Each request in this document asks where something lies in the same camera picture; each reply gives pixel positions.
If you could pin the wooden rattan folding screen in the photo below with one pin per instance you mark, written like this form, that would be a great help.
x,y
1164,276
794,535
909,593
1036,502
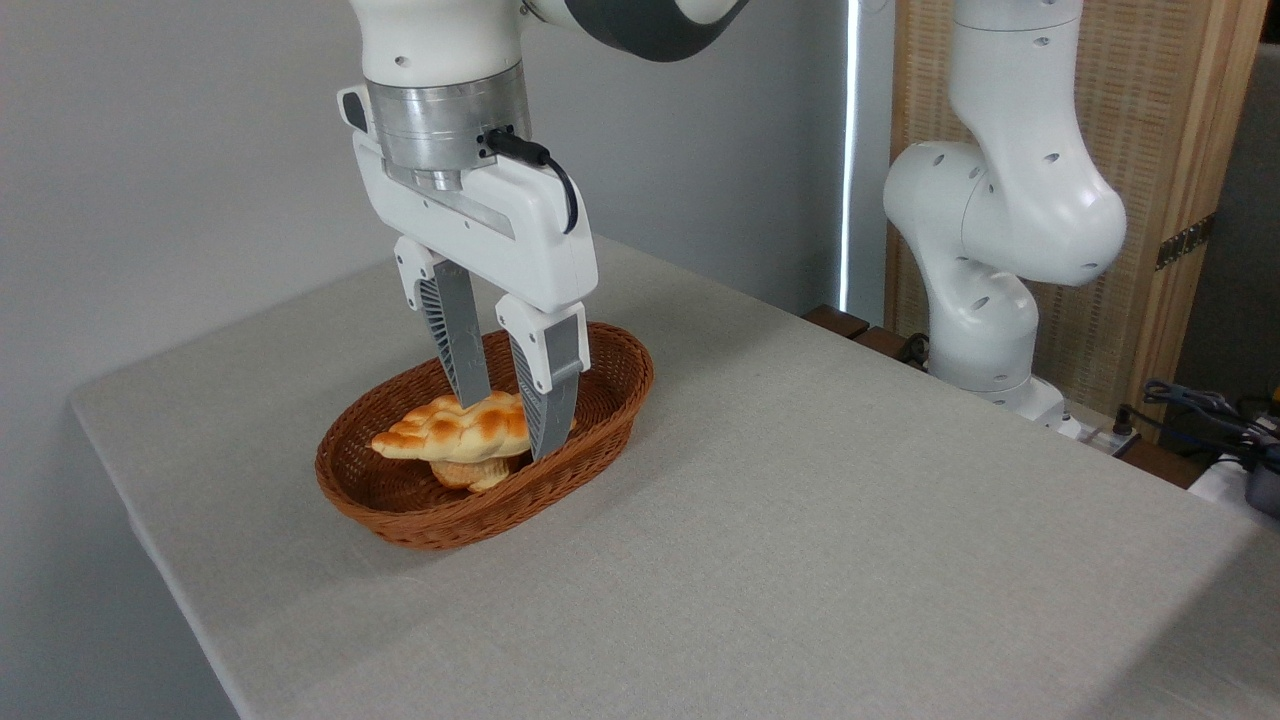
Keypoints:
x,y
1150,100

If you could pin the dark grey device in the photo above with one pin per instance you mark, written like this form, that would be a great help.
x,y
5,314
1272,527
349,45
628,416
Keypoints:
x,y
1265,490

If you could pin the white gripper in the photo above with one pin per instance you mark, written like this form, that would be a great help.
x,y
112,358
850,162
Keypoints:
x,y
500,225

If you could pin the metal screen hinge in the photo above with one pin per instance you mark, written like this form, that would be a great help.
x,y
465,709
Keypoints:
x,y
1185,242

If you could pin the grey table cloth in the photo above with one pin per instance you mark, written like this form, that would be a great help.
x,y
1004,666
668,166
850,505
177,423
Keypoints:
x,y
800,550

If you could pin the round croissant bread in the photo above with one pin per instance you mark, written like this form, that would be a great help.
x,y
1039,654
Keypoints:
x,y
475,475

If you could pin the long braided bread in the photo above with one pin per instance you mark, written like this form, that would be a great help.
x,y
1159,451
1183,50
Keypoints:
x,y
450,430

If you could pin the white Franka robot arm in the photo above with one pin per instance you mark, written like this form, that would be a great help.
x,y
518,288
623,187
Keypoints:
x,y
1000,220

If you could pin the white power strip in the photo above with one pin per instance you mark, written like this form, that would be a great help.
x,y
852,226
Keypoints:
x,y
1095,437

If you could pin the brown wicker basket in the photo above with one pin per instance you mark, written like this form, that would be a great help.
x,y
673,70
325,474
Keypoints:
x,y
450,520

